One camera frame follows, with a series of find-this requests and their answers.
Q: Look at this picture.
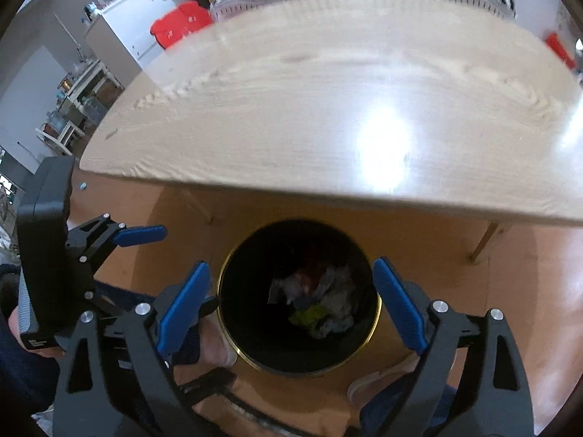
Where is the red printed bag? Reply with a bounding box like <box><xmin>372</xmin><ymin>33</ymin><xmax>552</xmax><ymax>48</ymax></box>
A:
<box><xmin>545</xmin><ymin>32</ymin><xmax>577</xmax><ymax>70</ymax></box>

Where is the person's right foot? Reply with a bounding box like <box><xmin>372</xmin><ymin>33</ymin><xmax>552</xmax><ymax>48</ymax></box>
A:
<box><xmin>347</xmin><ymin>354</ymin><xmax>420</xmax><ymax>402</ymax></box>

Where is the wooden table leg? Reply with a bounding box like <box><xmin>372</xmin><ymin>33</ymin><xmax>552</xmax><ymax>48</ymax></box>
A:
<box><xmin>469</xmin><ymin>221</ymin><xmax>502</xmax><ymax>263</ymax></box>

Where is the person's left foot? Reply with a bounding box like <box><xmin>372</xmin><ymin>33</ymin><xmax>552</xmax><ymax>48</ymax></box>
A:
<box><xmin>199</xmin><ymin>315</ymin><xmax>238</xmax><ymax>368</ymax></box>

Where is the white cabinet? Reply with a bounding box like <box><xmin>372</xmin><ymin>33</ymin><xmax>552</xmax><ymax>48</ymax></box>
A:
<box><xmin>86</xmin><ymin>0</ymin><xmax>179</xmax><ymax>72</ymax></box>

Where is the black bin with gold rim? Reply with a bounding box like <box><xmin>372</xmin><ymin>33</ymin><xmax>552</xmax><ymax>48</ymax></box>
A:
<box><xmin>216</xmin><ymin>220</ymin><xmax>383</xmax><ymax>379</ymax></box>

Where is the person's right leg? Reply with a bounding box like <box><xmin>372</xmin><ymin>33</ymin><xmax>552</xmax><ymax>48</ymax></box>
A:
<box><xmin>359</xmin><ymin>373</ymin><xmax>457</xmax><ymax>437</ymax></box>

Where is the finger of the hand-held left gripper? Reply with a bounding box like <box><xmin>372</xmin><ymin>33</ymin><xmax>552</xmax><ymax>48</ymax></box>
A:
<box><xmin>67</xmin><ymin>213</ymin><xmax>168</xmax><ymax>279</ymax></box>
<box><xmin>86</xmin><ymin>282</ymin><xmax>218</xmax><ymax>324</ymax></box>

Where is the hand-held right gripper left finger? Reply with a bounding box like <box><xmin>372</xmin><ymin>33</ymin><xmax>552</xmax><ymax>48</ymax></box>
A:
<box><xmin>52</xmin><ymin>261</ymin><xmax>212</xmax><ymax>437</ymax></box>

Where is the white shelf rack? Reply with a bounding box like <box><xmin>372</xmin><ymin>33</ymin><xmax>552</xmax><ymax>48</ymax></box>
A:
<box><xmin>35</xmin><ymin>60</ymin><xmax>125</xmax><ymax>156</ymax></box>

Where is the person's foot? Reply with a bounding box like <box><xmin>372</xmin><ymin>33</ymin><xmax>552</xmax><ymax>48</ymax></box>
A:
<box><xmin>199</xmin><ymin>315</ymin><xmax>238</xmax><ymax>368</ymax></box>
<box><xmin>347</xmin><ymin>354</ymin><xmax>420</xmax><ymax>402</ymax></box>

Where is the large white paper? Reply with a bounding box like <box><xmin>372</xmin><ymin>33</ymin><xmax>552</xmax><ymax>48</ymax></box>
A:
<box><xmin>319</xmin><ymin>268</ymin><xmax>357</xmax><ymax>322</ymax></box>

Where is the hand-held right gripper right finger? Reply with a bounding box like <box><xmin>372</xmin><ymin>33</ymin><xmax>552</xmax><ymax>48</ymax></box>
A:
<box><xmin>371</xmin><ymin>257</ymin><xmax>533</xmax><ymax>437</ymax></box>

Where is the person's left hand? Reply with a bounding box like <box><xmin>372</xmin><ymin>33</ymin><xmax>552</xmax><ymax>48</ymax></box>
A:
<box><xmin>8</xmin><ymin>302</ymin><xmax>61</xmax><ymax>359</ymax></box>

